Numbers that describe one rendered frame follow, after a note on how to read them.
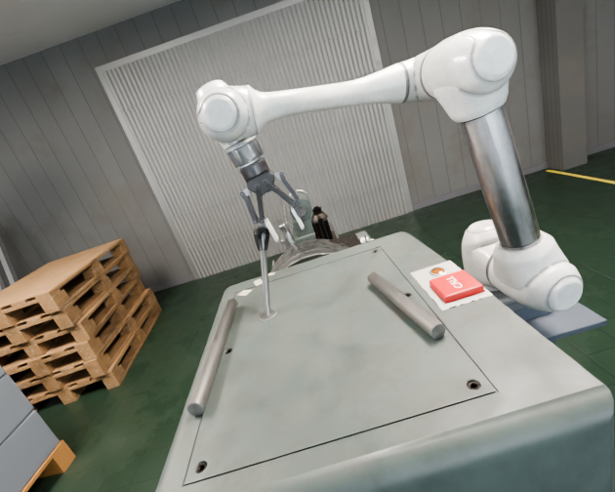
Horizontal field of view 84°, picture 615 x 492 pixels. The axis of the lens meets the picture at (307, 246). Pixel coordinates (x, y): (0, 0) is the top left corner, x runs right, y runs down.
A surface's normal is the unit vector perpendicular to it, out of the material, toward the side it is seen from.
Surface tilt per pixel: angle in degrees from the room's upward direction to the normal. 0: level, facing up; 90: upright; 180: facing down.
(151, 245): 90
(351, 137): 90
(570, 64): 90
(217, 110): 89
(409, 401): 0
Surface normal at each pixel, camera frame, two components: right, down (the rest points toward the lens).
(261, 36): 0.06, 0.33
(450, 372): -0.30, -0.89
